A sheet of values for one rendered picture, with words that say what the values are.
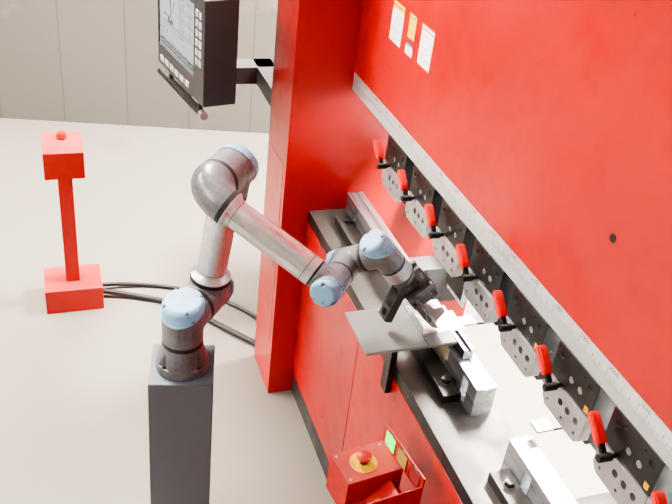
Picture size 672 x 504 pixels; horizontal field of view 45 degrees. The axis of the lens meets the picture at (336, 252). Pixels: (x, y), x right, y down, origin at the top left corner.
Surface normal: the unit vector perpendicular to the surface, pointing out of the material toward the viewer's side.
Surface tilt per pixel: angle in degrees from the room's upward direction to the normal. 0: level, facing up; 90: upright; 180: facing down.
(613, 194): 90
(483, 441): 0
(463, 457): 0
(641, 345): 90
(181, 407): 90
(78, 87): 90
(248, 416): 0
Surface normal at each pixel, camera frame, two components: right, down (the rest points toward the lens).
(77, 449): 0.11, -0.84
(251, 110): 0.09, 0.54
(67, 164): 0.31, 0.54
